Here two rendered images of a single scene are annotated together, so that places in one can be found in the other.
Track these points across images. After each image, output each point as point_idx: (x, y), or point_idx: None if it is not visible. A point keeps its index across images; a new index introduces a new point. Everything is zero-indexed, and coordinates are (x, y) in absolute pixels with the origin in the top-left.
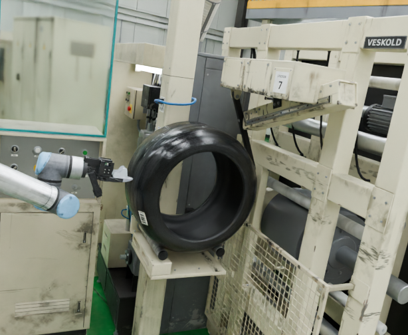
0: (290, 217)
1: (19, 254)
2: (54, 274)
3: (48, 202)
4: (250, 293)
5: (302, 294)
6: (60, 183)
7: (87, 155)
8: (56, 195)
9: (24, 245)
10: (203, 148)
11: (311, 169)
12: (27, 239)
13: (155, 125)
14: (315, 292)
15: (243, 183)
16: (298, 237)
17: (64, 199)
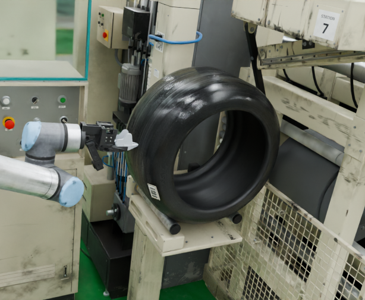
0: (308, 168)
1: None
2: (35, 240)
3: (49, 191)
4: (268, 258)
5: (328, 261)
6: (54, 158)
7: (65, 102)
8: (57, 181)
9: (0, 212)
10: (223, 106)
11: (344, 121)
12: (2, 205)
13: (141, 59)
14: (358, 269)
15: (266, 141)
16: (320, 193)
17: (66, 185)
